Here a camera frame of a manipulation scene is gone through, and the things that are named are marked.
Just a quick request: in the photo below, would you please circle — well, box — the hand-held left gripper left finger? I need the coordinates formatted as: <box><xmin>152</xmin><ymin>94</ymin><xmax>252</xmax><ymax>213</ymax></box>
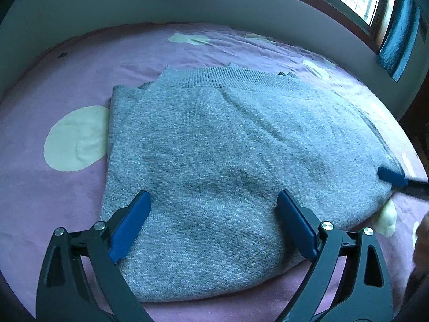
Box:
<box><xmin>36</xmin><ymin>190</ymin><xmax>151</xmax><ymax>322</ymax></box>

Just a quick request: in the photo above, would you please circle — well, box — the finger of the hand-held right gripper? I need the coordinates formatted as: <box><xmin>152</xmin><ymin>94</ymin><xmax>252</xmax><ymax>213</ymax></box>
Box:
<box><xmin>378</xmin><ymin>166</ymin><xmax>429</xmax><ymax>198</ymax></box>

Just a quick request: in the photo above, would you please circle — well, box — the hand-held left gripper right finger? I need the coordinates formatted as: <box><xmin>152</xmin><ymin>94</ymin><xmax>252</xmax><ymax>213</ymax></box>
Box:
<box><xmin>275</xmin><ymin>189</ymin><xmax>393</xmax><ymax>322</ymax></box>

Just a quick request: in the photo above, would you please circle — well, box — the grey knit sweater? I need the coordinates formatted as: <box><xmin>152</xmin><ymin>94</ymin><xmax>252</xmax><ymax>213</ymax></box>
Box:
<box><xmin>101</xmin><ymin>66</ymin><xmax>402</xmax><ymax>304</ymax></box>

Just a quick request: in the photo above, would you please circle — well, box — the person's right hand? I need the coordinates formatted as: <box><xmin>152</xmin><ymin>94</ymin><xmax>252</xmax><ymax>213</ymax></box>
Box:
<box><xmin>412</xmin><ymin>215</ymin><xmax>429</xmax><ymax>263</ymax></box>

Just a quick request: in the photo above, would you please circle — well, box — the purple polka-dot bed sheet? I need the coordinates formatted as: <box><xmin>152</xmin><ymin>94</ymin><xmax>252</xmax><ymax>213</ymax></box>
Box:
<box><xmin>0</xmin><ymin>22</ymin><xmax>429</xmax><ymax>322</ymax></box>

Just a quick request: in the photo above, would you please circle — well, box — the dark teal curtain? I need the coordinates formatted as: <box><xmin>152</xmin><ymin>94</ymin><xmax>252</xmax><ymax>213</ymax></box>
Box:
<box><xmin>376</xmin><ymin>0</ymin><xmax>421</xmax><ymax>82</ymax></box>

